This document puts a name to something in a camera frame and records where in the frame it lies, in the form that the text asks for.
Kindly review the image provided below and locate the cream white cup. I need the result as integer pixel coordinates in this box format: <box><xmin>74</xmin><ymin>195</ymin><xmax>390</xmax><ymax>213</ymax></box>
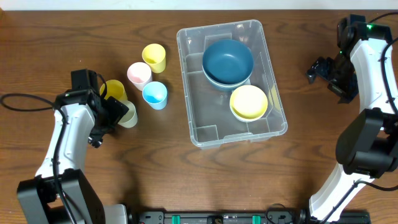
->
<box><xmin>118</xmin><ymin>100</ymin><xmax>138</xmax><ymax>128</ymax></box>

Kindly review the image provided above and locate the yellow cup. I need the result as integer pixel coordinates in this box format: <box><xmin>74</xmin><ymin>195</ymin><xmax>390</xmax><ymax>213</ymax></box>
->
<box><xmin>99</xmin><ymin>80</ymin><xmax>127</xmax><ymax>101</ymax></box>
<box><xmin>142</xmin><ymin>44</ymin><xmax>166</xmax><ymax>73</ymax></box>

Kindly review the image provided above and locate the pink cup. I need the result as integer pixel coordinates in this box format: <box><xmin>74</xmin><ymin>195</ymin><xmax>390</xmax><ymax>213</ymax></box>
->
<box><xmin>127</xmin><ymin>62</ymin><xmax>152</xmax><ymax>91</ymax></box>

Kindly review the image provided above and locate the blue cup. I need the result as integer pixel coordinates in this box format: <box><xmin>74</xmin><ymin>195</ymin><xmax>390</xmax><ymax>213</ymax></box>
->
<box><xmin>142</xmin><ymin>82</ymin><xmax>168</xmax><ymax>110</ymax></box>

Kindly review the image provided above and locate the yellow small bowl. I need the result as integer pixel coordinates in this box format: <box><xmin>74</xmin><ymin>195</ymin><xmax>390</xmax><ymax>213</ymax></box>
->
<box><xmin>229</xmin><ymin>85</ymin><xmax>268</xmax><ymax>110</ymax></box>

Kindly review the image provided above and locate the white small bowl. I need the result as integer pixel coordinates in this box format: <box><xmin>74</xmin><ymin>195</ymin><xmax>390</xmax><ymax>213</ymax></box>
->
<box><xmin>231</xmin><ymin>108</ymin><xmax>266</xmax><ymax>123</ymax></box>

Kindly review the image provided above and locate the dark blue bowl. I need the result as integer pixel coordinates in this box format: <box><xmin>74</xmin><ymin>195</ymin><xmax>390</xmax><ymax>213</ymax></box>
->
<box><xmin>202</xmin><ymin>39</ymin><xmax>254</xmax><ymax>84</ymax></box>
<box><xmin>205</xmin><ymin>74</ymin><xmax>251</xmax><ymax>91</ymax></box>

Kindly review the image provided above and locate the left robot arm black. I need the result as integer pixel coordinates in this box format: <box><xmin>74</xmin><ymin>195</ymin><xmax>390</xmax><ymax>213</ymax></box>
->
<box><xmin>17</xmin><ymin>69</ymin><xmax>128</xmax><ymax>223</ymax></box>

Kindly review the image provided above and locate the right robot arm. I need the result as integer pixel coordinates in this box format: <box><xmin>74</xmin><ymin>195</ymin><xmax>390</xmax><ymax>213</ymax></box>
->
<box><xmin>296</xmin><ymin>14</ymin><xmax>397</xmax><ymax>223</ymax></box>

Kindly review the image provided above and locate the clear plastic storage container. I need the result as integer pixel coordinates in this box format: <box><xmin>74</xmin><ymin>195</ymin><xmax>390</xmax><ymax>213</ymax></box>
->
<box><xmin>177</xmin><ymin>19</ymin><xmax>288</xmax><ymax>149</ymax></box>

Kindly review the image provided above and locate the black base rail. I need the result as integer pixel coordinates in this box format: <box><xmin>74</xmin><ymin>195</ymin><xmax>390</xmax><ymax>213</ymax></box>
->
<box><xmin>127</xmin><ymin>210</ymin><xmax>373</xmax><ymax>224</ymax></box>

